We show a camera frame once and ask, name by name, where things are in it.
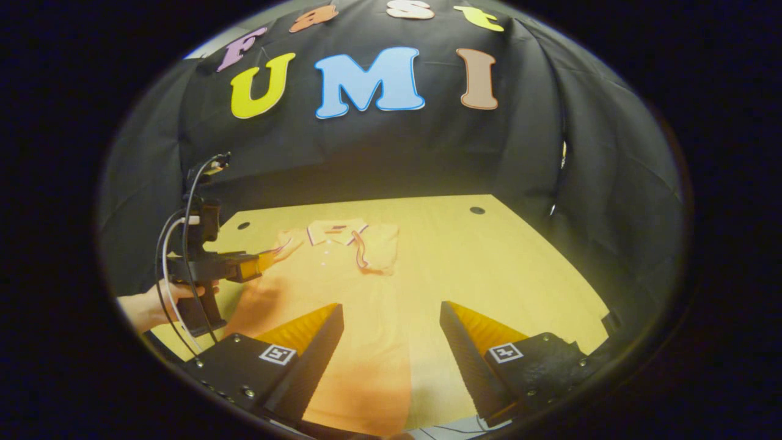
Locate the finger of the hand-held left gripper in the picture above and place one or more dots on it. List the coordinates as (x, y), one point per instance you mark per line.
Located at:
(253, 267)

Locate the black backdrop cloth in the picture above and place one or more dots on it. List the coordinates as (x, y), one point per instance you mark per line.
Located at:
(397, 153)

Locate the orange polo T-shirt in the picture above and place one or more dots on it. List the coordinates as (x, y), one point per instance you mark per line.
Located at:
(360, 318)

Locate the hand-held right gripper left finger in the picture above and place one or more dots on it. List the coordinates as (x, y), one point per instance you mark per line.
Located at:
(317, 354)

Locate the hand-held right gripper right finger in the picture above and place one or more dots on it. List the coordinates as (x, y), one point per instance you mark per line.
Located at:
(467, 366)

